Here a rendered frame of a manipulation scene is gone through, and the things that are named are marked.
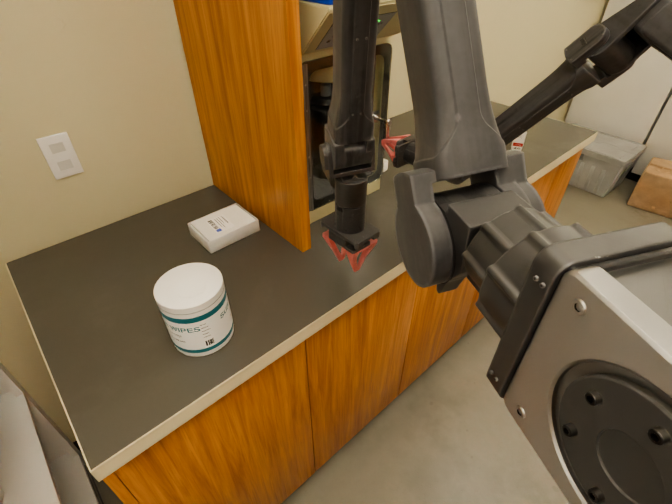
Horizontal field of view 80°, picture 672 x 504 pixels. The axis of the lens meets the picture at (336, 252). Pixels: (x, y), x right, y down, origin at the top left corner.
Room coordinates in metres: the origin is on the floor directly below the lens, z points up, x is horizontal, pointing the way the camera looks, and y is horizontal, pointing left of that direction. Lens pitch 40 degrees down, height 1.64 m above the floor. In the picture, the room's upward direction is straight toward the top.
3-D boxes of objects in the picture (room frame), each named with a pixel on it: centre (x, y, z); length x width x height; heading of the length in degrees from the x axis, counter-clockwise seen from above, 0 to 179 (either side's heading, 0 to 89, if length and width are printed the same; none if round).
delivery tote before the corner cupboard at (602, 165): (2.94, -1.99, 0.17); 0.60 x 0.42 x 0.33; 40
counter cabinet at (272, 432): (1.23, -0.11, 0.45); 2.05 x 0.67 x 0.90; 132
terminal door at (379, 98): (1.06, -0.03, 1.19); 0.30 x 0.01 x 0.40; 132
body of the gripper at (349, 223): (0.62, -0.03, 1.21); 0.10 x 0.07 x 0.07; 42
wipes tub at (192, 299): (0.57, 0.29, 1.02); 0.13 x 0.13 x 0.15
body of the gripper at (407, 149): (1.02, -0.22, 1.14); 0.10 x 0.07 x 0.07; 132
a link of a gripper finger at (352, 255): (0.61, -0.03, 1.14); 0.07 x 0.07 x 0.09; 42
